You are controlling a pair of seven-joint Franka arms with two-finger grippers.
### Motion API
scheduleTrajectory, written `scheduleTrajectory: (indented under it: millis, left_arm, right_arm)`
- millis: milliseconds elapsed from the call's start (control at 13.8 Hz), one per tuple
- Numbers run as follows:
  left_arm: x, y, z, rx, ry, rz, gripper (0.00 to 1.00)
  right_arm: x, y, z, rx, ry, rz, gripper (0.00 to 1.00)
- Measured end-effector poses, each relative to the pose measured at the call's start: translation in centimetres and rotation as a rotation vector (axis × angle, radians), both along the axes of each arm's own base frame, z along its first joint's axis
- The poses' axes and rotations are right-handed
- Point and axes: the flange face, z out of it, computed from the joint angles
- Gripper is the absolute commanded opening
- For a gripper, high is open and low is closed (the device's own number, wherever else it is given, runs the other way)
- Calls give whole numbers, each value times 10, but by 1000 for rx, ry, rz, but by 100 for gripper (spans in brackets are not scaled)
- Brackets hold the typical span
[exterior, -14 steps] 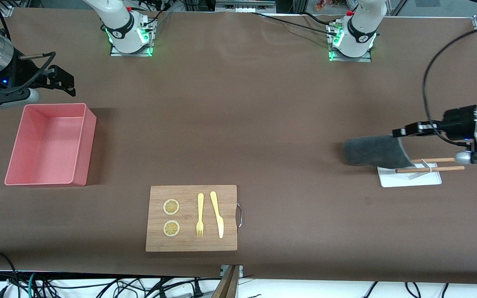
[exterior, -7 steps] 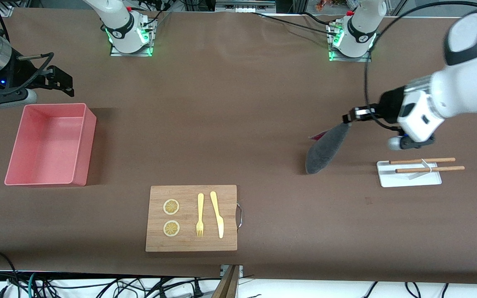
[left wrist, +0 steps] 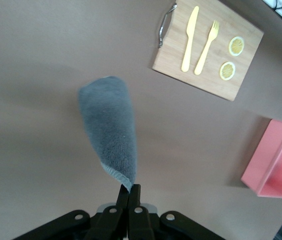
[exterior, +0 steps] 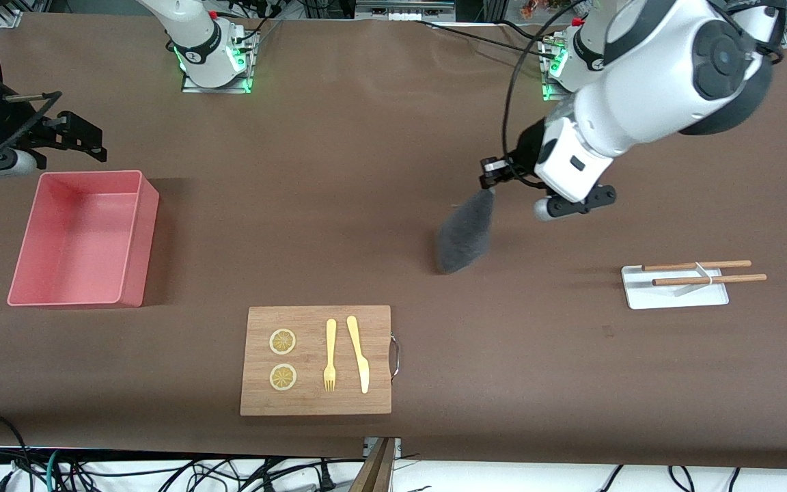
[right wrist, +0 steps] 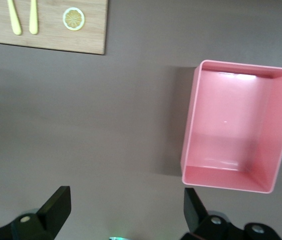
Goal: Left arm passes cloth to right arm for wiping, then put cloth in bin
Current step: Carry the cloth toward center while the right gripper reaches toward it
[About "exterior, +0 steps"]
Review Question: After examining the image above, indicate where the grey and pink cloth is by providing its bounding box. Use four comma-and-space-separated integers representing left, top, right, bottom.
436, 189, 497, 275

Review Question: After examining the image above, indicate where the pink plastic bin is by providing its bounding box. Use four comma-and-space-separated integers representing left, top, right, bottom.
7, 170, 161, 308

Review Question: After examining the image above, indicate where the white rack base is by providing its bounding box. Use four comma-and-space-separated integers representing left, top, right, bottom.
621, 264, 730, 310

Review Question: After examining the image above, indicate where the yellow plastic knife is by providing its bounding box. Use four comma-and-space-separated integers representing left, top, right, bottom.
346, 315, 370, 394

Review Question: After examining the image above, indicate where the yellow plastic fork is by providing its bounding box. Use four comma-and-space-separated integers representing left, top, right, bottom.
324, 318, 337, 392

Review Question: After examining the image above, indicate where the wooden cutting board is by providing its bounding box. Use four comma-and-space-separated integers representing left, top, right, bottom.
240, 305, 401, 416

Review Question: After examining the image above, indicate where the wooden beam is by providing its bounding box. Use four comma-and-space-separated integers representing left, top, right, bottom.
349, 437, 395, 492

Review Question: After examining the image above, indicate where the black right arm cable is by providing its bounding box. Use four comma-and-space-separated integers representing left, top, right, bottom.
0, 48, 64, 162

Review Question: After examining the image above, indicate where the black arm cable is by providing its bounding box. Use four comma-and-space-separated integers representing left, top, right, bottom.
0, 48, 64, 162
501, 0, 589, 180

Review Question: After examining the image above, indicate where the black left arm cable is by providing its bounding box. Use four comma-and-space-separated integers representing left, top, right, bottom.
501, 0, 589, 180

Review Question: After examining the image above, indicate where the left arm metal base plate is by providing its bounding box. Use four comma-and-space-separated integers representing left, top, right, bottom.
540, 34, 575, 102

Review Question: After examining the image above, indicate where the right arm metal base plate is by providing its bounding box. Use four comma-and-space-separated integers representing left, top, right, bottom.
174, 27, 261, 94

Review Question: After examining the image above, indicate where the black cable on table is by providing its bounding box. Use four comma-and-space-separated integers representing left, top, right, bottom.
413, 19, 558, 57

